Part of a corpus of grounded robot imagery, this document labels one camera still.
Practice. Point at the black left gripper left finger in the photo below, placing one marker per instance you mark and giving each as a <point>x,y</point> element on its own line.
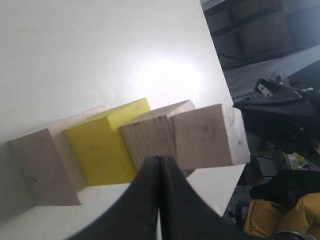
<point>134,215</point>

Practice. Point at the cardboard boxes on shelf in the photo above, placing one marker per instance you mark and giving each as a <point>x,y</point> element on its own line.
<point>248,31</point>

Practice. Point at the yellow fabric bag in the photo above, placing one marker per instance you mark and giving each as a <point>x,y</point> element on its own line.
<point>265,218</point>

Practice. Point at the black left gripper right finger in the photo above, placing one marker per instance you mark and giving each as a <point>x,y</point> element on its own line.
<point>183,213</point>

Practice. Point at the small light wooden cube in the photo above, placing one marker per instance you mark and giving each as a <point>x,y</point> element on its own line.
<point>209,137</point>

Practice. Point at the large light wooden cube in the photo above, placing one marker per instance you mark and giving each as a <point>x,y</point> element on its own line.
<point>49,166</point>

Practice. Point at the yellow cube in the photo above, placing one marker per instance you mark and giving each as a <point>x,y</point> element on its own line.
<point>99,148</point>

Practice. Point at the medium dark wooden cube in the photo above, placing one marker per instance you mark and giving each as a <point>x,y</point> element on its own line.
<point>153,133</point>

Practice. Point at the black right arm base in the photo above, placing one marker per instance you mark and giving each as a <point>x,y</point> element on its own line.
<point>285,116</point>

